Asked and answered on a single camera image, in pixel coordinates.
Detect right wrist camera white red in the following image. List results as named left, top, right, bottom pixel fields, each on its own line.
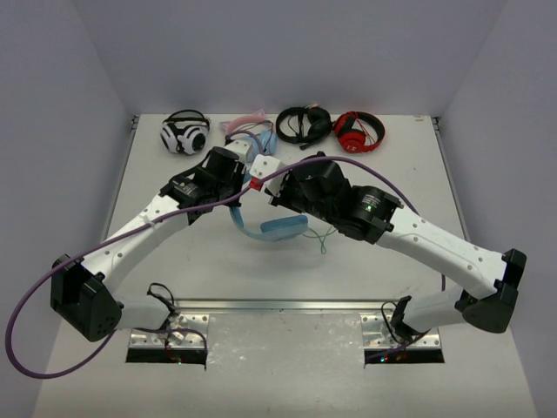
left=249, top=154, right=290, bottom=197

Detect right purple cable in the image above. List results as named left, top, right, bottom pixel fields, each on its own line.
left=234, top=156, right=447, bottom=362

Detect metal mounting plate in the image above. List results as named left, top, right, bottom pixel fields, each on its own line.
left=360, top=310, right=442, bottom=351
left=129, top=311, right=210, bottom=350

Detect pink blue cat-ear headphones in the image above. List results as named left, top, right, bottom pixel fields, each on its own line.
left=219, top=110, right=278, bottom=156

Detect red black headphones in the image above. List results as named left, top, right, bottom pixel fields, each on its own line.
left=332, top=111, right=386, bottom=153

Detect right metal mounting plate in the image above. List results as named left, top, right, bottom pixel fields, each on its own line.
left=360, top=310, right=442, bottom=351

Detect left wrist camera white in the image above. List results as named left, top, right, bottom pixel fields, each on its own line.
left=225, top=138, right=259, bottom=165

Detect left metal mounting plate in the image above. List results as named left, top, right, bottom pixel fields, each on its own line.
left=129, top=311, right=210, bottom=350

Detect black headset with microphone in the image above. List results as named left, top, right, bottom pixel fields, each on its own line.
left=275, top=105, right=332, bottom=150

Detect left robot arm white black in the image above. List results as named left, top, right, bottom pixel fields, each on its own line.
left=50, top=147, right=245, bottom=342

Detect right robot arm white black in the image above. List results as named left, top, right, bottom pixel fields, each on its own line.
left=252, top=154, right=527, bottom=341

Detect light blue headphones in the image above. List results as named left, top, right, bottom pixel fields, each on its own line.
left=229, top=207, right=309, bottom=242

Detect purple cable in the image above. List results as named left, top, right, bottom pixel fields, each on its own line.
left=234, top=156, right=447, bottom=362
left=5, top=128, right=265, bottom=379

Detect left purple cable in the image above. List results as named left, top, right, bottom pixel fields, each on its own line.
left=5, top=128, right=265, bottom=379

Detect aluminium table edge rail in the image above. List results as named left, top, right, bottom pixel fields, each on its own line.
left=175, top=298, right=395, bottom=312

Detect white black headphones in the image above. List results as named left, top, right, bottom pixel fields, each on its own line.
left=159, top=109, right=211, bottom=156

